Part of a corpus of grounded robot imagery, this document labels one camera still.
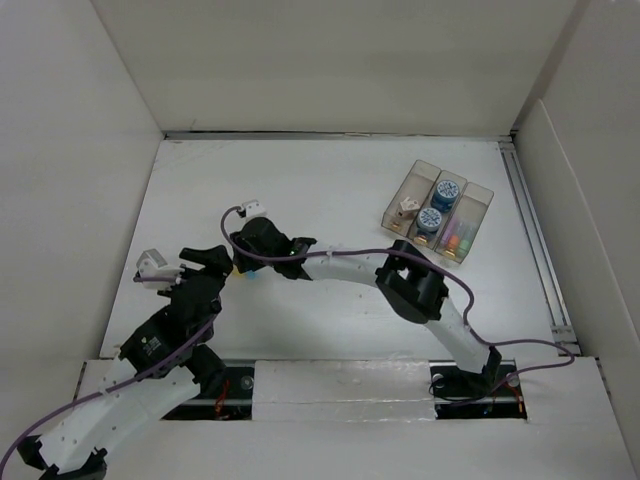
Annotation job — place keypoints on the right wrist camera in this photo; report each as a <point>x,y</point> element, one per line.
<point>252,209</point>

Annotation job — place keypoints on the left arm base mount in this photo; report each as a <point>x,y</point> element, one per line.
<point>225,389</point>

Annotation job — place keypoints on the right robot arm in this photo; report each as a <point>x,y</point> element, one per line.
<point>413,286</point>

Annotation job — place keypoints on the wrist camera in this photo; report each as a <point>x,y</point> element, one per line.
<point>252,209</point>
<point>154,272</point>

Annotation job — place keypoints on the purple highlighter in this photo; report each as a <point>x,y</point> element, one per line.
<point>448,233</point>

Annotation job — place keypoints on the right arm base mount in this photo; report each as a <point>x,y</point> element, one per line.
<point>459,397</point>

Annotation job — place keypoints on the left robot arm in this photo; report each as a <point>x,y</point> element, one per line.
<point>165,362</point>

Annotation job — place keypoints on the clear three-compartment organizer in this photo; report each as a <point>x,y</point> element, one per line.
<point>470,208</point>

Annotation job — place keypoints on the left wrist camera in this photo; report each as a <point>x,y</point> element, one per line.
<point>154,272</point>

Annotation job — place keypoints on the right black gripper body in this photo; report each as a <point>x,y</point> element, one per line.
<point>249,261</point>

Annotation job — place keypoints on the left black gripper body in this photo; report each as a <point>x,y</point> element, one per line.
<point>216,267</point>

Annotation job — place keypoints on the green highlighter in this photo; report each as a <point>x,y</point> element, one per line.
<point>466,240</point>

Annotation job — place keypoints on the orange highlighter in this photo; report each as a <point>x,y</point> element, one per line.
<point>454,239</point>

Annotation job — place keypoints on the blue white round jar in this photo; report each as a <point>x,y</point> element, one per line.
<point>428,221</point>

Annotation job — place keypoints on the aluminium rail right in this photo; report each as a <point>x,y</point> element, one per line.
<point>561,327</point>

